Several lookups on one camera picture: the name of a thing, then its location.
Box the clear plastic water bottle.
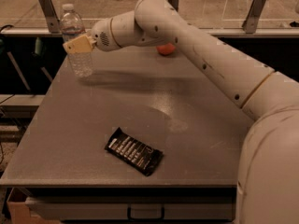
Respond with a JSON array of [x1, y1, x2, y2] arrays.
[[60, 4, 93, 78]]

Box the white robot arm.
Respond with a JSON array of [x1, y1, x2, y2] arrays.
[[64, 0, 299, 224]]

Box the white rounded gripper body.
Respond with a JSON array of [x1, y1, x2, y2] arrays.
[[91, 19, 121, 51]]

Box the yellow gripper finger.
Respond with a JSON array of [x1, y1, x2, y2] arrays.
[[63, 34, 96, 54]]

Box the grey drawer with black handle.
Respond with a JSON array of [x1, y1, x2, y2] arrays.
[[25, 197, 235, 221]]

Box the red apple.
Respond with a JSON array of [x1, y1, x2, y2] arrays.
[[156, 43, 176, 56]]

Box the grey metal rail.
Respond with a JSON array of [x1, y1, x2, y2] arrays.
[[0, 27, 299, 38]]

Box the black snack bar wrapper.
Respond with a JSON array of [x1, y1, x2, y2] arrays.
[[105, 128, 164, 176]]

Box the left grey metal bracket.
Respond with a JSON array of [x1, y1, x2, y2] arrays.
[[38, 0, 60, 34]]

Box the cardboard box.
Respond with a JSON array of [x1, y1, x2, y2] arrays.
[[7, 189, 60, 224]]

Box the right grey metal bracket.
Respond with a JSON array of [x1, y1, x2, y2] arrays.
[[242, 0, 266, 34]]

